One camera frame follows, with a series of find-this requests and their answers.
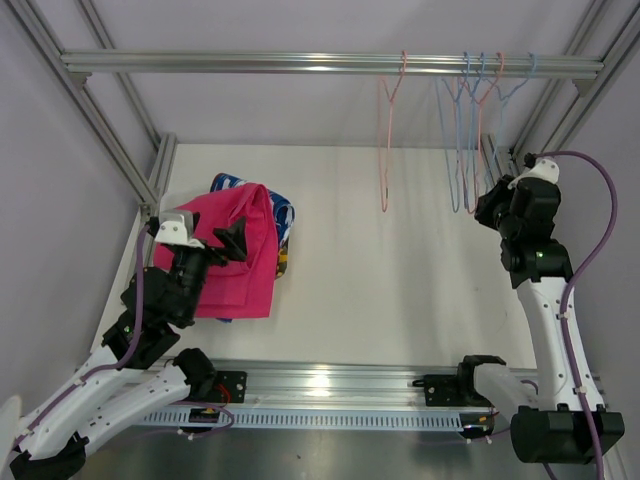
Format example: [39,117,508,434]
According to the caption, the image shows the pink trousers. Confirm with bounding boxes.
[150,183,279,321]

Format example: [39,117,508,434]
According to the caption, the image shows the pink hanger of orange trousers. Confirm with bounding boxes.
[448,52,505,214]

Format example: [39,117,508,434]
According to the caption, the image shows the aluminium hanging rail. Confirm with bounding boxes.
[61,49,604,80]

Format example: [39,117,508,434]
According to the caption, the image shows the light blue wire hanger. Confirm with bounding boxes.
[435,52,477,214]

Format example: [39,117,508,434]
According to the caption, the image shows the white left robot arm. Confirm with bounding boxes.
[9,210,248,479]

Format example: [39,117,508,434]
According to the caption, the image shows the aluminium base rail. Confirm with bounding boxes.
[64,357,609,414]

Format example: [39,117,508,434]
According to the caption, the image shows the olive yellow camouflage trousers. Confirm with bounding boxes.
[276,246,289,279]

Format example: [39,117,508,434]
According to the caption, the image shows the blue hanger of camouflage trousers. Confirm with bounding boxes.
[460,52,486,214]

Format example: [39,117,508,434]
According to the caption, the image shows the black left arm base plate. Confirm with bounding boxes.
[204,370,248,405]

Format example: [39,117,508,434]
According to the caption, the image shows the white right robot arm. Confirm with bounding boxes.
[455,175,625,468]

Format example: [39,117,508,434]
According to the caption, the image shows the blue white patterned trousers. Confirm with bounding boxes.
[210,173,295,254]

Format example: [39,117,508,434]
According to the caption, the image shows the white plastic basket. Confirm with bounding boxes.
[150,191,190,217]

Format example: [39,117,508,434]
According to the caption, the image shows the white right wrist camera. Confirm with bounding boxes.
[508,154,559,190]

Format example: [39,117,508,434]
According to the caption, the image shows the white slotted cable duct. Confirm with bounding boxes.
[133,405,495,432]

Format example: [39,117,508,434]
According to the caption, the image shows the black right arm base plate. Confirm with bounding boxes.
[412,374,486,407]

